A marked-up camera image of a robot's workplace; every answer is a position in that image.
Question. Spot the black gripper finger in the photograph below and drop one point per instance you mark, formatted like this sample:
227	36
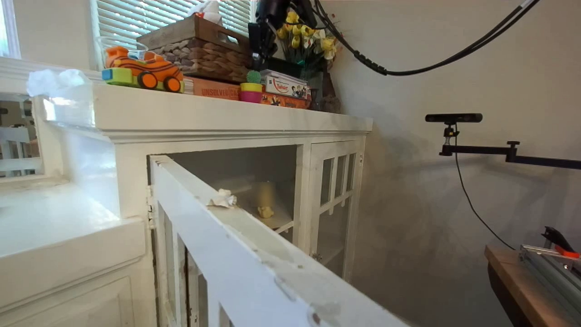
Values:
271	42
256	38

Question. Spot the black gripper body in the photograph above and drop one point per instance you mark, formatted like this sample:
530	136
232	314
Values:
269	13

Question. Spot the green round object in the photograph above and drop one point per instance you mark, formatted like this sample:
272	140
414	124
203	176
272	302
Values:
254	76

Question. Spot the pink bowl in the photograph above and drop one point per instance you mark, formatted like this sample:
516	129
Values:
251	96

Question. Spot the black plant tray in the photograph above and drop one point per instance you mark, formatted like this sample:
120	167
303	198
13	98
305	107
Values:
296	65

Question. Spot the yellow flower plant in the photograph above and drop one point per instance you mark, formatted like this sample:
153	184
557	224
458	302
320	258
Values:
309	36

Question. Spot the white illustrated board game box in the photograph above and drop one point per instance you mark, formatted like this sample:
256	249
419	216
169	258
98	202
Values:
291	85

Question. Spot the white tissue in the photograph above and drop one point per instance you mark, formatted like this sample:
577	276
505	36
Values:
211	11

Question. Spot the orange board game box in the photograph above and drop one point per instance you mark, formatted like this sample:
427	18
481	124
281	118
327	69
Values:
287	102

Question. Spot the brown cardboard box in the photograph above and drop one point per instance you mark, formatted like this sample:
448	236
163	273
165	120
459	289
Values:
211	87

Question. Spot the white wooden cabinet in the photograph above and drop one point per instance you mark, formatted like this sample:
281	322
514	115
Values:
211	118

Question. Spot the orange toy truck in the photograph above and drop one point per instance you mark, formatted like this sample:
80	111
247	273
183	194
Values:
147	69

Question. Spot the white window blinds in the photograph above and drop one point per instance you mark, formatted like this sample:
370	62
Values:
138	18

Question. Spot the wooden giraffe figure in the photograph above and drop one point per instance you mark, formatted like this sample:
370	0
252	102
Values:
265	202

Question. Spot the white door knob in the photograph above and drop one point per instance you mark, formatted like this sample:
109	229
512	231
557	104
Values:
223	198

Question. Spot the white low cabinet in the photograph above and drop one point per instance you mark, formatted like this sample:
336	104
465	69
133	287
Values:
60	283

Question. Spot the wooden table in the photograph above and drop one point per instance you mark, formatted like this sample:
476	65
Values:
514	283

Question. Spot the black and red tool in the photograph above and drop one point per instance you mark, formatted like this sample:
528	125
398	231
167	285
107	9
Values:
556	236

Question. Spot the flat layered panel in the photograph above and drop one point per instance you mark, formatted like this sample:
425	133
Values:
556	269

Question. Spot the black stereo camera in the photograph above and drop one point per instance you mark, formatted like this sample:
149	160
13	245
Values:
454	116

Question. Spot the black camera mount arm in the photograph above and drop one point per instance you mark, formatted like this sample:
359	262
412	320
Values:
483	149

